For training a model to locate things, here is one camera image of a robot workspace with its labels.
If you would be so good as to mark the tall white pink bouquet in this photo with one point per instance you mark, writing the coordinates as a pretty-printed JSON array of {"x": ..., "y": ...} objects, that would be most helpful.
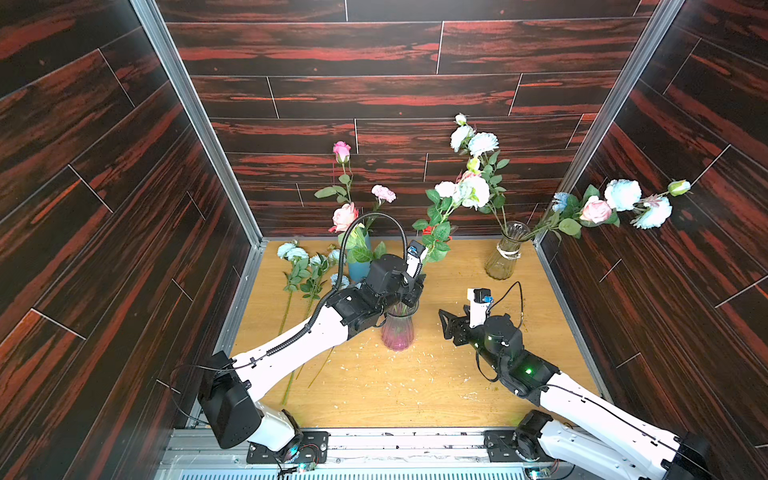
[{"x": 466, "y": 140}]

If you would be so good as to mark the teal ceramic vase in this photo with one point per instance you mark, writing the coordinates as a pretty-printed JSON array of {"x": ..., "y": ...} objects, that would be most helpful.
[{"x": 359, "y": 267}]

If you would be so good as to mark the pink rose leafy stem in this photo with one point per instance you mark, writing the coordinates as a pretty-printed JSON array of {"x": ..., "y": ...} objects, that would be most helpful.
[{"x": 378, "y": 251}]

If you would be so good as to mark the pink rose bud stem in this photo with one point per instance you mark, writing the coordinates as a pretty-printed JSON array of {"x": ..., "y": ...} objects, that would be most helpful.
[{"x": 342, "y": 180}]

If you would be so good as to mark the blue pink glass vase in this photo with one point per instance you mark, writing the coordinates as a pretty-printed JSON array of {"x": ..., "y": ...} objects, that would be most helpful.
[{"x": 397, "y": 333}]

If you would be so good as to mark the pink carnation flower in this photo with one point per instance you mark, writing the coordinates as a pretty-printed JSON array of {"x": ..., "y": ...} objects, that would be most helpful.
[{"x": 383, "y": 195}]

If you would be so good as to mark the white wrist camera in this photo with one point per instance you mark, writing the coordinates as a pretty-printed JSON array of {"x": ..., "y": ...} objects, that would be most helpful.
[
  {"x": 415, "y": 255},
  {"x": 480, "y": 302}
]

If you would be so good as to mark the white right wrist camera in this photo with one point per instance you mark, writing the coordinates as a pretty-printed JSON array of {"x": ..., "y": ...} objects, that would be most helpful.
[{"x": 480, "y": 302}]

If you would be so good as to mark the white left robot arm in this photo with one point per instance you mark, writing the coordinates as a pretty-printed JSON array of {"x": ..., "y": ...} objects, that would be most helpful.
[{"x": 232, "y": 388}]

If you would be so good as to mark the blue pink flower spray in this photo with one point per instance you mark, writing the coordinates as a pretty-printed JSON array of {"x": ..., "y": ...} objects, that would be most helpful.
[{"x": 569, "y": 214}]

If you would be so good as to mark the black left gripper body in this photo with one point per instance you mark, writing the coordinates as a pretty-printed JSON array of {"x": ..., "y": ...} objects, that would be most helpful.
[{"x": 401, "y": 293}]

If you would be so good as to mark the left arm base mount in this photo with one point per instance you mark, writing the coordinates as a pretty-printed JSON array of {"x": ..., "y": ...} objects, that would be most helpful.
[{"x": 280, "y": 440}]

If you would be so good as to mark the small blue flower sprig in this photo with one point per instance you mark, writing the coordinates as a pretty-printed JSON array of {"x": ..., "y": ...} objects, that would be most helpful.
[{"x": 306, "y": 274}]

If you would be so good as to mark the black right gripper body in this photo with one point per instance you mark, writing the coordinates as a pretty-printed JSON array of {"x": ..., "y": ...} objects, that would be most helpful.
[{"x": 459, "y": 330}]

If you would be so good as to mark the white printed ribbon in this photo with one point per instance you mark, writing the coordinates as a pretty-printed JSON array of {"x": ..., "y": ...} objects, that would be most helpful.
[{"x": 508, "y": 254}]

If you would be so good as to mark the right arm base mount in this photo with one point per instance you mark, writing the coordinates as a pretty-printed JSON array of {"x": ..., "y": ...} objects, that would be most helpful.
[{"x": 522, "y": 443}]

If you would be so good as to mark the clear ribbed glass vase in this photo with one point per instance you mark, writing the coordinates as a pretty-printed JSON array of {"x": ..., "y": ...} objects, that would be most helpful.
[{"x": 502, "y": 262}]

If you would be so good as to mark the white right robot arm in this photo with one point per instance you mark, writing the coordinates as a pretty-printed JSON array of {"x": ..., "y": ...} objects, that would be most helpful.
[{"x": 570, "y": 423}]

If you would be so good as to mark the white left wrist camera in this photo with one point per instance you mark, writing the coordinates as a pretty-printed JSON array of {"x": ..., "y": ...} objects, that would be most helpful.
[{"x": 415, "y": 255}]

